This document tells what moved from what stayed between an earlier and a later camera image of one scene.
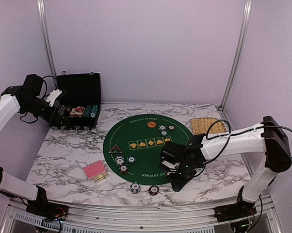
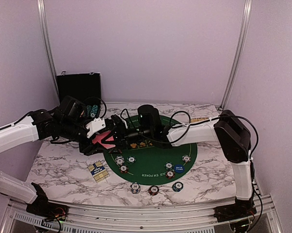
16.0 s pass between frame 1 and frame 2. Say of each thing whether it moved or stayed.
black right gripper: moved
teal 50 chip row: stayed
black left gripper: moved
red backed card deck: moved
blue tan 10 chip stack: stayed
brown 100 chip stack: stayed
